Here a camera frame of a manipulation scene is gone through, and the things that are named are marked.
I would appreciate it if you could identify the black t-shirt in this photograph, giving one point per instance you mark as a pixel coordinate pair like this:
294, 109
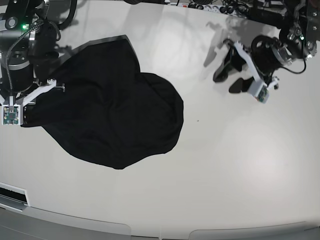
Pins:
110, 113

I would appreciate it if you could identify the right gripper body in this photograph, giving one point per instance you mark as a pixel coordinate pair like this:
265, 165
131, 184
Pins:
19, 78

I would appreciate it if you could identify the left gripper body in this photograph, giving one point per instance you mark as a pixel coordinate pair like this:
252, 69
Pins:
269, 54

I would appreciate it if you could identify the white table slot panel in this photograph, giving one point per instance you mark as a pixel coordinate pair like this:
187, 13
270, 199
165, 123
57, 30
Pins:
13, 198

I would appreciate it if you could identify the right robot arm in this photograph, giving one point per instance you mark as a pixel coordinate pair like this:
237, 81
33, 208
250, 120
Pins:
29, 33

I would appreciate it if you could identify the white power strip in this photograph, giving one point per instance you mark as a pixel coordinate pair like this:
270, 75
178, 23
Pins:
214, 6

